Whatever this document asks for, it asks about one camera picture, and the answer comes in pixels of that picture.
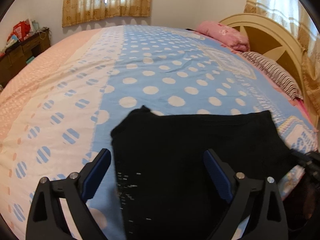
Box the dark wooden desk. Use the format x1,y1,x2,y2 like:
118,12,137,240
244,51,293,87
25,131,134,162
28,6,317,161
0,27,51,88

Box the cream brown wooden headboard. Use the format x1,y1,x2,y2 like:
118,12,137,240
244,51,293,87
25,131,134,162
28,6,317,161
220,13,319,127

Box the black pants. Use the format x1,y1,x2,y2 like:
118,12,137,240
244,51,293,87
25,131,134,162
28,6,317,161
111,107,295,239

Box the beige far window curtain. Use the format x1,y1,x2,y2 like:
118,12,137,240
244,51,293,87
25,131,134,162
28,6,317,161
62,0,152,27

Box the striped pillow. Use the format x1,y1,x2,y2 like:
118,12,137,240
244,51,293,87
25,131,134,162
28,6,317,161
240,51,304,100

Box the beige curtain beside headboard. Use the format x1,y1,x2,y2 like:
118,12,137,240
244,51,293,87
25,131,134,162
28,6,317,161
244,0,319,112

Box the pink floral folded quilt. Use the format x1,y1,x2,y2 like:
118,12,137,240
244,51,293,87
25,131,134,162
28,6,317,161
196,21,250,52

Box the person right hand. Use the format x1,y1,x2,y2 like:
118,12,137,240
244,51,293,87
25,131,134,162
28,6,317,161
303,178,318,220

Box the blue pink patterned bedsheet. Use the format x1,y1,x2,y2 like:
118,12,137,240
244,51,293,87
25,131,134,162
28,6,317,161
1,25,317,239

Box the red gift bag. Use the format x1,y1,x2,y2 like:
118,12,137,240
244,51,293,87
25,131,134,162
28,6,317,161
12,20,31,42

